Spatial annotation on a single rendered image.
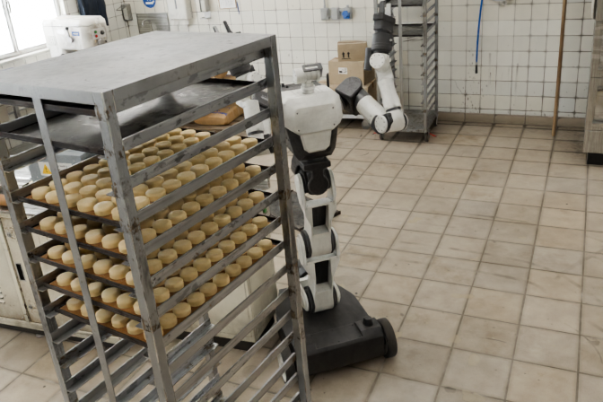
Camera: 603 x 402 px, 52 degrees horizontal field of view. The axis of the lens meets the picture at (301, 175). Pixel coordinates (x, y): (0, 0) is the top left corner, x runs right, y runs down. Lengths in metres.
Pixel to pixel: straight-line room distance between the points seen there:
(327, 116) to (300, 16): 4.39
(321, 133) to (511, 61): 4.02
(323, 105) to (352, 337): 1.18
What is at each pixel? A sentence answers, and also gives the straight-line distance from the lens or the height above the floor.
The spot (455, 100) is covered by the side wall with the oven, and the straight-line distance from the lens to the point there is 6.73.
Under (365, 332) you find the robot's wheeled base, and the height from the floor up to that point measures 0.20.
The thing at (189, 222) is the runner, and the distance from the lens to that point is 1.64.
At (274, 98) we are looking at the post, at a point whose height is 1.64.
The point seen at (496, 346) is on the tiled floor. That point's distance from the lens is 3.46.
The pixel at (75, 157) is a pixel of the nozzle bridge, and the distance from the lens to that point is 3.10.
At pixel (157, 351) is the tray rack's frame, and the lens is 1.63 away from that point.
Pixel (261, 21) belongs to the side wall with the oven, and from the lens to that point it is 7.27.
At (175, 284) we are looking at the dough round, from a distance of 1.72.
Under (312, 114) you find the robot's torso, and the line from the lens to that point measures 2.70.
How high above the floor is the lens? 2.12
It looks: 22 degrees down
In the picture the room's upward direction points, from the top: 5 degrees counter-clockwise
